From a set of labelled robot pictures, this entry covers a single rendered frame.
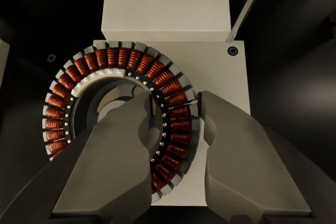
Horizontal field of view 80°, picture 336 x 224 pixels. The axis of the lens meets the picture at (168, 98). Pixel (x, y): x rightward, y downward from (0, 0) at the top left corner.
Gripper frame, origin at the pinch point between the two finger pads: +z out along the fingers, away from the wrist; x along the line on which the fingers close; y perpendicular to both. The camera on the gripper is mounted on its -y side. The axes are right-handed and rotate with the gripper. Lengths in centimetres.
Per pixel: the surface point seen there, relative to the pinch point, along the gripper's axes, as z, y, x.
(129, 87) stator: 2.6, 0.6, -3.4
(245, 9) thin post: 5.3, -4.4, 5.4
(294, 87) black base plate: 7.1, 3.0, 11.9
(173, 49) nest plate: 8.5, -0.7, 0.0
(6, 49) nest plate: 9.3, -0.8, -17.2
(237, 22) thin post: 6.6, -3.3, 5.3
